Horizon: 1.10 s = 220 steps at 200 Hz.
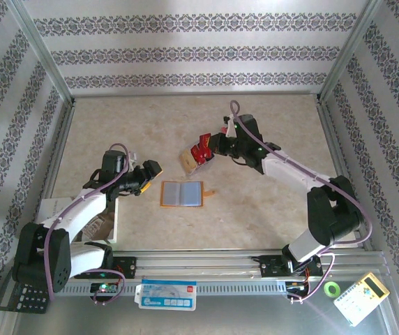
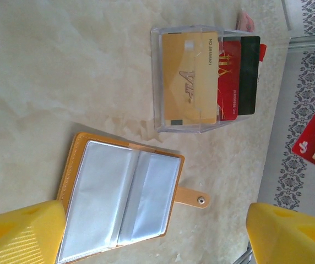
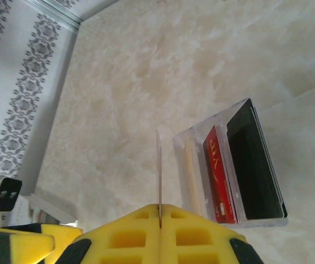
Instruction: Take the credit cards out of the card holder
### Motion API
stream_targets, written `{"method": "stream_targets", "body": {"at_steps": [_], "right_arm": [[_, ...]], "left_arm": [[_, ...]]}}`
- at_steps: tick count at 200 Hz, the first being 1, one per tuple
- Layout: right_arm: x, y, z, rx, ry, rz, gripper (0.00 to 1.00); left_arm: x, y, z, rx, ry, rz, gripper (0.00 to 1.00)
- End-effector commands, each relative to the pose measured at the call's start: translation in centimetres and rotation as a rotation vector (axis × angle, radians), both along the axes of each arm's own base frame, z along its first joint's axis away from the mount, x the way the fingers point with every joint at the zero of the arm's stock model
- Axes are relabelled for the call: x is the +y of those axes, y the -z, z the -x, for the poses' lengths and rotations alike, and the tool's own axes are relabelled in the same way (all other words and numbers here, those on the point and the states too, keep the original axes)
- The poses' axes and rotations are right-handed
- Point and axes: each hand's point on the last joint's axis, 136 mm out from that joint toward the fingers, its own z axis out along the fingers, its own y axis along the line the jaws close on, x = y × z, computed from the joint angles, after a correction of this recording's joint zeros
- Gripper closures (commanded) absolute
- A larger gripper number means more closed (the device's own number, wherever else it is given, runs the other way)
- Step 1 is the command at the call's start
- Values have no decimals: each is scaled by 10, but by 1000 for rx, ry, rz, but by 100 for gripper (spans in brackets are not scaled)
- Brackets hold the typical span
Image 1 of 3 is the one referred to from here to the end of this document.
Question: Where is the orange leather card holder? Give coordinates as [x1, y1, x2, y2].
[160, 180, 217, 209]

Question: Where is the clear acrylic card stand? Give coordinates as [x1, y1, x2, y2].
[179, 146, 217, 175]

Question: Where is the gold card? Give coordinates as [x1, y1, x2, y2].
[180, 149, 197, 172]

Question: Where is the small circuit board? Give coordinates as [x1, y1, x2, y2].
[90, 282, 119, 297]
[285, 278, 308, 295]

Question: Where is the blue white ruler set package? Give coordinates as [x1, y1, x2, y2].
[135, 278, 197, 312]

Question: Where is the black desk calculator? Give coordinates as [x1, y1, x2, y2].
[0, 275, 52, 314]

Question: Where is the green tape roll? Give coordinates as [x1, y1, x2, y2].
[323, 281, 342, 299]

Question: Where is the yellow and white calculator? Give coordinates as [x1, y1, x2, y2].
[333, 271, 391, 328]

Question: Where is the aluminium table end rail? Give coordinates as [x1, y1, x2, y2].
[72, 90, 321, 98]

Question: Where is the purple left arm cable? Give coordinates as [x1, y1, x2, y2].
[43, 142, 133, 306]

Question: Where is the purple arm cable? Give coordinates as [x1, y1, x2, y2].
[229, 100, 374, 304]
[43, 142, 133, 306]

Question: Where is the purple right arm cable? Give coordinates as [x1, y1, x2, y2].
[229, 100, 374, 304]

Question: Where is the aluminium table side rail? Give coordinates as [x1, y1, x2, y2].
[316, 97, 373, 252]
[24, 99, 77, 254]

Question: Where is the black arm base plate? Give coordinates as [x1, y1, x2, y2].
[110, 256, 137, 280]
[259, 253, 324, 279]

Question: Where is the aluminium mounting rail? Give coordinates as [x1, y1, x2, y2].
[13, 249, 385, 280]

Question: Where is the slotted grey cable duct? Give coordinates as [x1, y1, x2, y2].
[52, 281, 291, 297]

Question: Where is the aluminium frame post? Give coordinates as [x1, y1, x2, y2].
[319, 0, 389, 104]
[6, 0, 75, 104]

